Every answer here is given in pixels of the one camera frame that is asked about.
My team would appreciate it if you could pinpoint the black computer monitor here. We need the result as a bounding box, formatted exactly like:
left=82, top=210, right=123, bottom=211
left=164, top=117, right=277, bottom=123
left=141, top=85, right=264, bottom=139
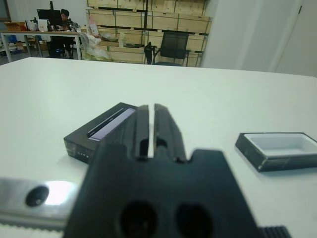
left=36, top=8, right=62, bottom=27

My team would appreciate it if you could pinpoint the black box lid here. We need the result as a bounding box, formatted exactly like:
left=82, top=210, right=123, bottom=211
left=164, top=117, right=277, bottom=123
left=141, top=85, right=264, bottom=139
left=63, top=102, right=138, bottom=166

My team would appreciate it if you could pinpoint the black mesh office chair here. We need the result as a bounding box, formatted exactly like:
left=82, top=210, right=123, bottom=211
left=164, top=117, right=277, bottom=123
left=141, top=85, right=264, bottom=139
left=152, top=31, right=192, bottom=67

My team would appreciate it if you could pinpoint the yellowish plastic sack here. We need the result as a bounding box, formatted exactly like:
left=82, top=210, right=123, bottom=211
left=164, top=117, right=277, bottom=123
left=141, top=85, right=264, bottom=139
left=80, top=32, right=115, bottom=62

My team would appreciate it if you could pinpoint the black box base white insert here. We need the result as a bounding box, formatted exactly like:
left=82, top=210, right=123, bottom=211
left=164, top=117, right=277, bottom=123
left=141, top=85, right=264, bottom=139
left=235, top=132, right=317, bottom=173

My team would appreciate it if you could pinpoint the brown cardboard box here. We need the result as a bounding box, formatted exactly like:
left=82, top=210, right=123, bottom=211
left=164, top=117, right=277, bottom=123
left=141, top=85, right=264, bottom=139
left=4, top=21, right=26, bottom=32

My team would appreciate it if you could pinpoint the white frame desk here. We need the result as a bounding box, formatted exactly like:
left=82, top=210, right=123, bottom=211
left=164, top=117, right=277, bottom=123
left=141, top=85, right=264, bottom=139
left=0, top=29, right=83, bottom=62

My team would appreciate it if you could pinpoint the pink white carton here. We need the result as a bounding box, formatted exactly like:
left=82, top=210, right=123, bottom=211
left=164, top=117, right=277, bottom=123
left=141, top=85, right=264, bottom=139
left=87, top=14, right=100, bottom=36

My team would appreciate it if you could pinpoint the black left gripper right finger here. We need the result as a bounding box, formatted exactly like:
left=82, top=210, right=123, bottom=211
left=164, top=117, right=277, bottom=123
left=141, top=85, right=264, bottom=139
left=153, top=103, right=187, bottom=164

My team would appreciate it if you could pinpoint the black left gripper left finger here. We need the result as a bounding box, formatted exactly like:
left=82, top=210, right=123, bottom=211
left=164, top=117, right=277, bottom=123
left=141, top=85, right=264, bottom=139
left=121, top=104, right=151, bottom=160

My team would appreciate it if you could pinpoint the person with black hair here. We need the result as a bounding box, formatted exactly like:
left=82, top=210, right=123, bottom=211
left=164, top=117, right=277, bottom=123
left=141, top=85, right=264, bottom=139
left=49, top=8, right=76, bottom=60

